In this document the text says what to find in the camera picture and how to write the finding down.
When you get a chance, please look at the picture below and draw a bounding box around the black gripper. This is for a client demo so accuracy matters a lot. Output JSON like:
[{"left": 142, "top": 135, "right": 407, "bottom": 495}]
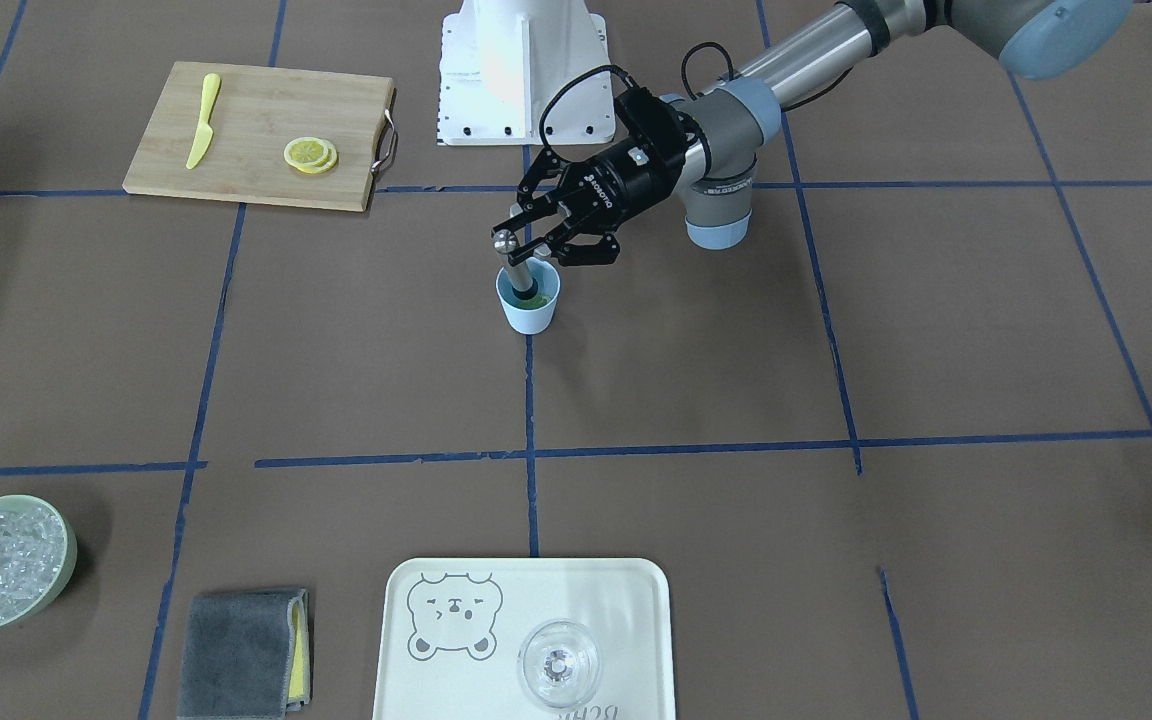
[{"left": 492, "top": 92, "right": 689, "bottom": 266}]

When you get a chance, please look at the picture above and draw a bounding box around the metal muddler stick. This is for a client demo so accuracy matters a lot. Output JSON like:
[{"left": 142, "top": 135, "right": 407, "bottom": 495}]
[{"left": 492, "top": 229, "right": 539, "bottom": 306}]

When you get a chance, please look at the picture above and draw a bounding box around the yellow lemon slice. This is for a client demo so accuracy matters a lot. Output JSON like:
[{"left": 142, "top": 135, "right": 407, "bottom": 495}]
[{"left": 283, "top": 136, "right": 339, "bottom": 176}]

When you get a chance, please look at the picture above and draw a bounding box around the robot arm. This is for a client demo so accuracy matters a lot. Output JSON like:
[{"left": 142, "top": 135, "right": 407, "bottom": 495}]
[{"left": 492, "top": 1, "right": 1132, "bottom": 275}]

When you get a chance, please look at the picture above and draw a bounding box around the light blue cup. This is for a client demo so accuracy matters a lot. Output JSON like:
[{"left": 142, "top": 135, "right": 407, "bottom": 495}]
[{"left": 495, "top": 258, "right": 561, "bottom": 334}]

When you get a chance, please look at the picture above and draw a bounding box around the wooden cutting board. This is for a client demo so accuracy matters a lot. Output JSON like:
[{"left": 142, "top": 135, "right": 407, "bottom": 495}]
[{"left": 122, "top": 61, "right": 397, "bottom": 213}]

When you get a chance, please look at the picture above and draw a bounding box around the yellow plastic knife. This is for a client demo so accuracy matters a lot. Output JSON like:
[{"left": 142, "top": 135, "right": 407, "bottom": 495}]
[{"left": 185, "top": 71, "right": 221, "bottom": 170}]

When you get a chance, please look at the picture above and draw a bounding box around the beige bear tray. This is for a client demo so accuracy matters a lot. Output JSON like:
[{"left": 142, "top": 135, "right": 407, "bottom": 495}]
[{"left": 372, "top": 559, "right": 677, "bottom": 719}]

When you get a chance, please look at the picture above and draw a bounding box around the clear wine glass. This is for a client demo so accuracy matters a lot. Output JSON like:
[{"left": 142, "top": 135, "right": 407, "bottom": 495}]
[{"left": 516, "top": 617, "right": 602, "bottom": 712}]

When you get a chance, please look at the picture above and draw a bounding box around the grey folded cloth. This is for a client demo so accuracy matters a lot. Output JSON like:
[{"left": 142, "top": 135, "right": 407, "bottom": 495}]
[{"left": 175, "top": 588, "right": 312, "bottom": 719}]

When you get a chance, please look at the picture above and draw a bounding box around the green bowl with ice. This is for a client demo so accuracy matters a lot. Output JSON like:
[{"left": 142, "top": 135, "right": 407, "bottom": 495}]
[{"left": 0, "top": 495, "right": 78, "bottom": 628}]

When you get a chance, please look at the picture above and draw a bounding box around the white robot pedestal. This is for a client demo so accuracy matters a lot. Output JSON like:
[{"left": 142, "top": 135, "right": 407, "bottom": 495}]
[{"left": 435, "top": 1, "right": 616, "bottom": 146}]

